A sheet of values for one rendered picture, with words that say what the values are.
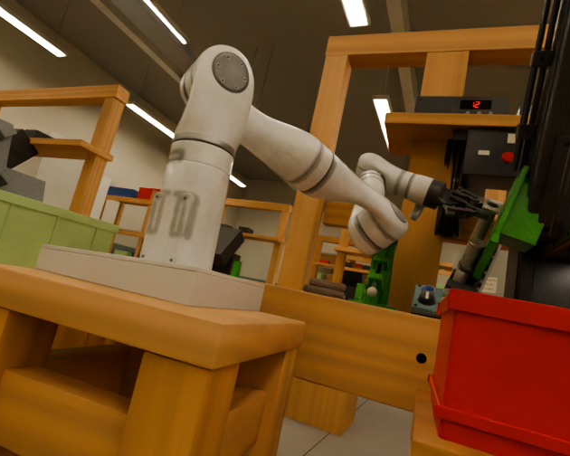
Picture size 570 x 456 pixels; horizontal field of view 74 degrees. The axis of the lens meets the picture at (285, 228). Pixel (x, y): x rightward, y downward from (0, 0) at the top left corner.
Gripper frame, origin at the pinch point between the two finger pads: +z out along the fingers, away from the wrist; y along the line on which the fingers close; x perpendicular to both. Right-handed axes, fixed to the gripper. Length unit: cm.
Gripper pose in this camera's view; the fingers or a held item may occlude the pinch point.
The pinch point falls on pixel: (485, 211)
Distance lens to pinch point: 106.1
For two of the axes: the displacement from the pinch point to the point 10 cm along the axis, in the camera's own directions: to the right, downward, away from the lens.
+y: 5.4, -4.8, 6.9
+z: 8.4, 3.7, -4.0
